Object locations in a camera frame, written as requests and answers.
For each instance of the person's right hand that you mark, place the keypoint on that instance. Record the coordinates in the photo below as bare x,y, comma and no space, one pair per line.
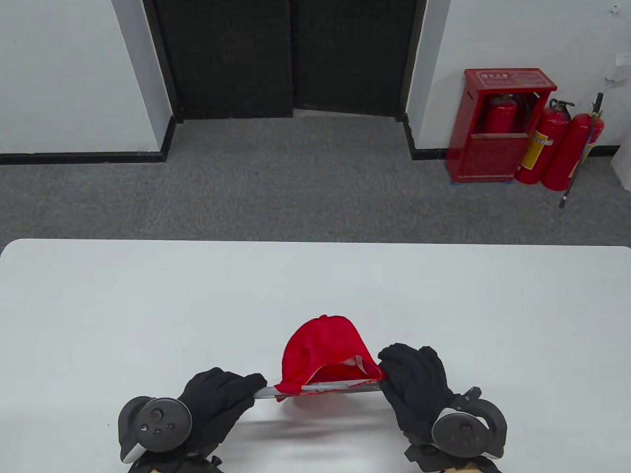
414,384

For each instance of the person's left hand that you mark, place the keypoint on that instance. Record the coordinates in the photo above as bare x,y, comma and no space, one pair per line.
217,399

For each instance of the gray hanger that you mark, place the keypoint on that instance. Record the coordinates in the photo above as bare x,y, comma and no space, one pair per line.
264,392

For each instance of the red baseball cap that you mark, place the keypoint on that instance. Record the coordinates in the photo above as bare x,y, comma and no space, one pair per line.
320,345

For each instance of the person's right forearm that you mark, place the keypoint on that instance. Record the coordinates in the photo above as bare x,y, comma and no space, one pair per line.
475,469

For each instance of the black left hand controller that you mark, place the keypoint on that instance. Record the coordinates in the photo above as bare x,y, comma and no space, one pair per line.
157,426

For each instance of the black hand controller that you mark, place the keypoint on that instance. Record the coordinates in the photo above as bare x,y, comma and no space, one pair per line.
157,426
463,433

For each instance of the black right hand controller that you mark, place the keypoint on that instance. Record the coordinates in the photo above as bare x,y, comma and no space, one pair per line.
463,433

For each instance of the red fire extinguisher cabinet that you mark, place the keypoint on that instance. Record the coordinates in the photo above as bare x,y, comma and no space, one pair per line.
488,157

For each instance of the yellow label red fire extinguisher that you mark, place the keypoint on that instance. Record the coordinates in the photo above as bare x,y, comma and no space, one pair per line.
542,143

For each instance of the black door leaf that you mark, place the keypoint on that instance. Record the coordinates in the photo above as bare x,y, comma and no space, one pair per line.
350,54
227,59

